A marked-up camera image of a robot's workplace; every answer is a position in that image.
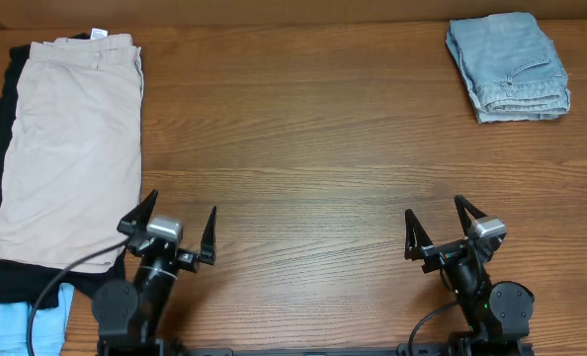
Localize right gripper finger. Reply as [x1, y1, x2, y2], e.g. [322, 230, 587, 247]
[454, 195, 486, 235]
[404, 209, 434, 261]

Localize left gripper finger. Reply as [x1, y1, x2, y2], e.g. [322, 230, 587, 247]
[118, 190, 158, 232]
[200, 206, 216, 265]

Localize light blue denim shorts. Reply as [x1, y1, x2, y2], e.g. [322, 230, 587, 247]
[446, 12, 570, 124]

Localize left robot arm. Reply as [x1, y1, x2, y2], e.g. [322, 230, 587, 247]
[92, 190, 216, 356]

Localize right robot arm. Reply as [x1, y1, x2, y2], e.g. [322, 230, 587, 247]
[400, 195, 535, 356]

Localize beige folded shorts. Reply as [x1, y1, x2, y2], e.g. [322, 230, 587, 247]
[0, 34, 144, 273]

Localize black garment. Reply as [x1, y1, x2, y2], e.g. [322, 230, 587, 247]
[0, 43, 126, 309]

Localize light blue cloth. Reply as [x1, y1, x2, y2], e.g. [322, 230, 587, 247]
[0, 283, 75, 356]

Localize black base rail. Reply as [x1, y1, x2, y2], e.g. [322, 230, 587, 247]
[96, 339, 535, 356]

